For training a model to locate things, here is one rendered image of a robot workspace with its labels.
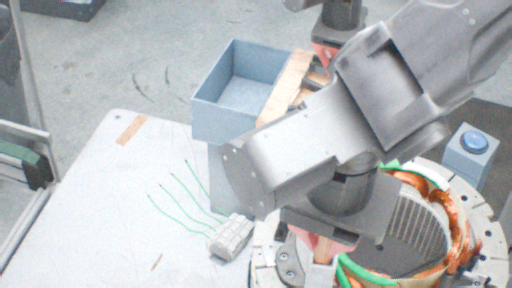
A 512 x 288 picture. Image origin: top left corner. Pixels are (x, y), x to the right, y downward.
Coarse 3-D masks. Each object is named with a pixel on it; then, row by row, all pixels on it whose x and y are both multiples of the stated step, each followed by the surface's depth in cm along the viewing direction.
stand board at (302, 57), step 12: (300, 60) 106; (288, 72) 104; (300, 72) 104; (312, 72) 104; (288, 84) 102; (324, 84) 102; (276, 96) 100; (288, 96) 100; (300, 96) 100; (264, 108) 98; (276, 108) 98; (264, 120) 96
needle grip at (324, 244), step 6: (318, 240) 62; (324, 240) 61; (330, 240) 61; (318, 246) 63; (324, 246) 62; (330, 246) 62; (318, 252) 63; (324, 252) 63; (318, 258) 64; (324, 258) 64; (330, 258) 64; (324, 264) 65
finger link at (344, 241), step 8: (280, 208) 56; (280, 216) 56; (288, 216) 55; (296, 216) 55; (304, 216) 54; (296, 224) 56; (304, 224) 55; (312, 224) 55; (320, 224) 54; (328, 224) 54; (312, 232) 56; (320, 232) 55; (328, 232) 55; (336, 232) 55; (344, 232) 55; (352, 232) 55; (336, 240) 55; (344, 240) 55; (352, 240) 55; (336, 248) 57; (344, 248) 56; (352, 248) 55; (328, 256) 62
